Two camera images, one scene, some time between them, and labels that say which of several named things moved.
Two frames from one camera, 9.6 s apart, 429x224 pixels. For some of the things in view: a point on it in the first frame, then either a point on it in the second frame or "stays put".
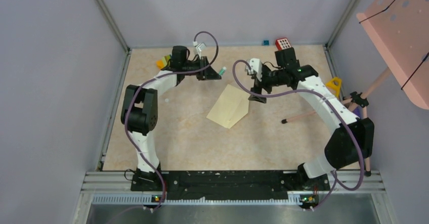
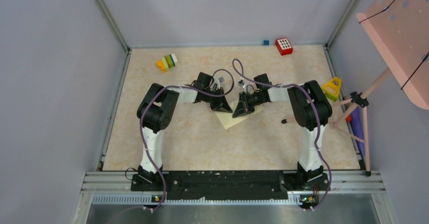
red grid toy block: [282, 43] stays put
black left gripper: [208, 74] → [221, 101]
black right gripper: [259, 85] → [242, 108]
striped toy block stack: [163, 62] stays put
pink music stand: [397, 23] stays put
